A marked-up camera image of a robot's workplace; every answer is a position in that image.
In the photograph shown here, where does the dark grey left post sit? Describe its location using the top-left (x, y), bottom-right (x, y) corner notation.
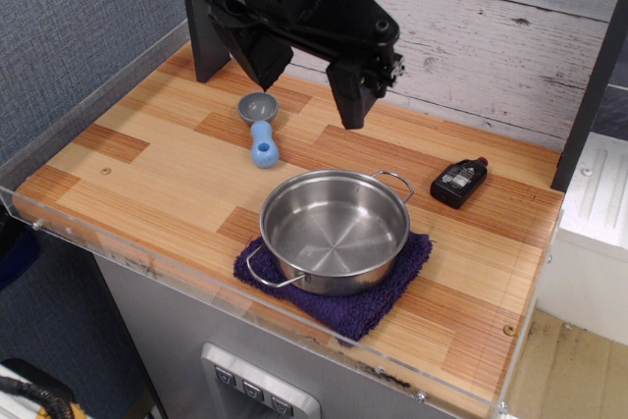
top-left (184, 0), bottom-right (230, 82)

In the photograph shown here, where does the small black bottle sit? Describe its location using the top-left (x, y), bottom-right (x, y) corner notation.
top-left (430, 157), bottom-right (489, 209)

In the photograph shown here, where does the dark grey right post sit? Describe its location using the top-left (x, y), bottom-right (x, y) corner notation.
top-left (549, 0), bottom-right (628, 191)

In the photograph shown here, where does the clear acrylic guard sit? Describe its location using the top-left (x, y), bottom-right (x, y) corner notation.
top-left (1, 24), bottom-right (562, 418)

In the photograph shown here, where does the dark grey post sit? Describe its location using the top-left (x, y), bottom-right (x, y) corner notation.
top-left (549, 0), bottom-right (628, 191)
top-left (184, 0), bottom-right (230, 82)

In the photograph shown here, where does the blue grey toy spoon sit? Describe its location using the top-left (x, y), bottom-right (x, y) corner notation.
top-left (236, 92), bottom-right (280, 169)

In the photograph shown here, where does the stainless steel pot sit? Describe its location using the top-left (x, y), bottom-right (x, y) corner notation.
top-left (248, 169), bottom-right (414, 296)

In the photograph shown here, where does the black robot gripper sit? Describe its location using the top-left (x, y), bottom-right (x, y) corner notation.
top-left (206, 0), bottom-right (403, 130)

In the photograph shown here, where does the white side cabinet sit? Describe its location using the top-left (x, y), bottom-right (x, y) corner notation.
top-left (536, 132), bottom-right (627, 344)

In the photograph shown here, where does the silver button panel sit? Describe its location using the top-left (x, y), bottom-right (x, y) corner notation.
top-left (200, 342), bottom-right (322, 418)

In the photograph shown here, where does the purple towel cloth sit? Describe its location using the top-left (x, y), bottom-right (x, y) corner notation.
top-left (234, 233), bottom-right (433, 341)

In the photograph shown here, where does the yellow black object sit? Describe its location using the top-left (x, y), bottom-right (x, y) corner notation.
top-left (1, 377), bottom-right (88, 418)

